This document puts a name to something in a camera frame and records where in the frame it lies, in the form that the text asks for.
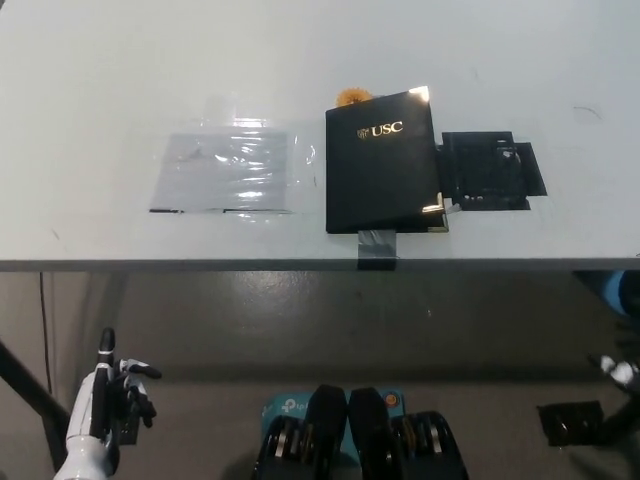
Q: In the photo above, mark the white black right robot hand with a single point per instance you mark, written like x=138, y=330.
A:
x=619, y=371

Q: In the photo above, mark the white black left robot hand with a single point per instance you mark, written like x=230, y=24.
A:
x=85, y=405

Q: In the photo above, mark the black USC diary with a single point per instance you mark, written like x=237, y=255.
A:
x=380, y=175

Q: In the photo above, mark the black diagonal table leg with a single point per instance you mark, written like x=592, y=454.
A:
x=622, y=420
x=25, y=382

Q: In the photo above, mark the small black floor square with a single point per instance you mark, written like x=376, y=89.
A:
x=131, y=436

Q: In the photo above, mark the blue round object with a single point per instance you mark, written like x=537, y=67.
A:
x=617, y=292

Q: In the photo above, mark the teal tp-link box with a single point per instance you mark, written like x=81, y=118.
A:
x=286, y=404

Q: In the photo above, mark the black taped fixture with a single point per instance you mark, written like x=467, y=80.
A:
x=487, y=170

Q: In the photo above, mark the grey tape strip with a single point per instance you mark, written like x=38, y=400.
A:
x=377, y=249

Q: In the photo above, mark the clear plastic sheet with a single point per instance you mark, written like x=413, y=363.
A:
x=225, y=170

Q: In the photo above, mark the orange plastic gear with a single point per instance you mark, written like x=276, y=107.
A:
x=353, y=96

